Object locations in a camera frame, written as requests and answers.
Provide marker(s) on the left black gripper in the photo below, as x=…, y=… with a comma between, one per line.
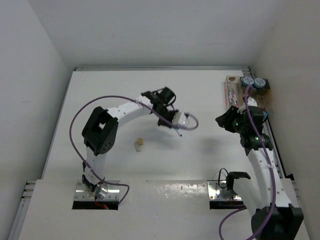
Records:
x=164, y=123

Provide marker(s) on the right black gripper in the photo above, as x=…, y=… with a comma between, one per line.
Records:
x=223, y=121

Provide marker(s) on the teal capped marker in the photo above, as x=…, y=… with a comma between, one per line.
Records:
x=177, y=130

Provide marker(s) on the blue white tape roll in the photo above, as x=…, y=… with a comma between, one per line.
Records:
x=247, y=81

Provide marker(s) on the orange highlighter pen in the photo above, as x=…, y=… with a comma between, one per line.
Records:
x=229, y=97

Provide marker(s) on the pink highlighter pen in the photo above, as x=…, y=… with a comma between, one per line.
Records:
x=234, y=97

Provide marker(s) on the blue capped marker diagonal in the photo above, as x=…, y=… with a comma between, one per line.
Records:
x=265, y=114

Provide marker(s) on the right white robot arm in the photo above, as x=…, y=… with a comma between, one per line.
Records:
x=273, y=216

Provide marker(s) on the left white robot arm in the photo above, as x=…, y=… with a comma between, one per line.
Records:
x=100, y=131

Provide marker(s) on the yellow eraser block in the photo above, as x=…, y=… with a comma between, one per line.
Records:
x=140, y=141

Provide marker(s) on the beige eraser stick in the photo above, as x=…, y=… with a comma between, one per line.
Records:
x=137, y=147

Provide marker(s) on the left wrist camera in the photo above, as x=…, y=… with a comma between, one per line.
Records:
x=181, y=120

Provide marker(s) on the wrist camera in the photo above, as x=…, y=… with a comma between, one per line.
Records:
x=250, y=102
x=181, y=120

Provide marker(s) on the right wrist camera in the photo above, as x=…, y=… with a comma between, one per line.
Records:
x=250, y=102

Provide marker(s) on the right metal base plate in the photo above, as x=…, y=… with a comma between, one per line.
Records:
x=217, y=191

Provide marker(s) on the metal base plate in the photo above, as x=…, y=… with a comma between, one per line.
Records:
x=217, y=191
x=103, y=192

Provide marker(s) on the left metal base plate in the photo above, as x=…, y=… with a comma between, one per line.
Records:
x=103, y=192

